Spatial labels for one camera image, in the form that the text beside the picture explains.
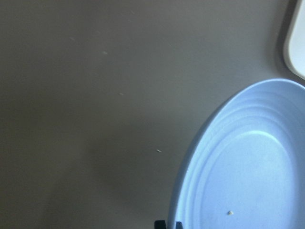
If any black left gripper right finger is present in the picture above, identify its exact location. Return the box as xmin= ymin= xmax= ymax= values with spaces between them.
xmin=175 ymin=221 xmax=183 ymax=229

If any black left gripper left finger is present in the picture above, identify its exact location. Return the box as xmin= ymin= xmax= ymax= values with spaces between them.
xmin=154 ymin=220 xmax=166 ymax=229

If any cream rectangular tray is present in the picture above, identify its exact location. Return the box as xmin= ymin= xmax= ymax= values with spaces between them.
xmin=283 ymin=0 xmax=305 ymax=80

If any blue plate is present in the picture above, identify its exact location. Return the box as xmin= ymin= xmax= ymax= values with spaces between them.
xmin=167 ymin=79 xmax=305 ymax=229

